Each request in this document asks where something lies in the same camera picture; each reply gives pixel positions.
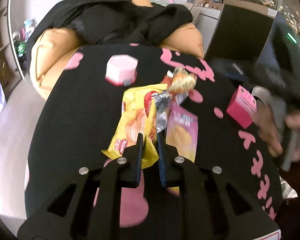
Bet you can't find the black clothing on sofa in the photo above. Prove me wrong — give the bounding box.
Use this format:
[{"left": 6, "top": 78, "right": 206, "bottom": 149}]
[{"left": 26, "top": 0, "right": 193, "bottom": 57}]

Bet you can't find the red foil snack wrapper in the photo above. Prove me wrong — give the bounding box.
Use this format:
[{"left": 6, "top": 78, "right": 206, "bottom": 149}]
[{"left": 154, "top": 90, "right": 171, "bottom": 133}]

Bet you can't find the right hand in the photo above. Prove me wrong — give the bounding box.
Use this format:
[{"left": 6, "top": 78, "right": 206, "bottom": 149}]
[{"left": 253, "top": 104, "right": 300, "bottom": 163}]

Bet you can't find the small pink white box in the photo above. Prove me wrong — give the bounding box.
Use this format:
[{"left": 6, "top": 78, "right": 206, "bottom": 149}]
[{"left": 105, "top": 54, "right": 138, "bottom": 86}]

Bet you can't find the white display shelf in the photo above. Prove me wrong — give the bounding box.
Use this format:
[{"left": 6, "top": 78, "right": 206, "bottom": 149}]
[{"left": 0, "top": 0, "right": 24, "bottom": 97}]

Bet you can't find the tan leather sofa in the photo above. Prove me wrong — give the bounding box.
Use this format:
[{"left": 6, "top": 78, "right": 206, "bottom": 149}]
[{"left": 27, "top": 0, "right": 204, "bottom": 99}]

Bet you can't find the pink chip snack bag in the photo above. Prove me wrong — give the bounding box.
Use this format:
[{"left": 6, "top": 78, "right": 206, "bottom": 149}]
[{"left": 166, "top": 103, "right": 198, "bottom": 162}]

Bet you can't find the yellow wafer snack bag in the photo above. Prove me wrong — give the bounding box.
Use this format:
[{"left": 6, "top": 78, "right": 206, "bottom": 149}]
[{"left": 102, "top": 83, "right": 168, "bottom": 169}]

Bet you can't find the pink tissue box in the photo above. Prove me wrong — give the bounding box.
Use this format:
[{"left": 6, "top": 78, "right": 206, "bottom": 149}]
[{"left": 226, "top": 86, "right": 256, "bottom": 129}]

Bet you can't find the orange snack wrapper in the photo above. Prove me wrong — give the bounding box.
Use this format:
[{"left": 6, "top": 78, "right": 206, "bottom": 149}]
[{"left": 167, "top": 67, "right": 197, "bottom": 105}]

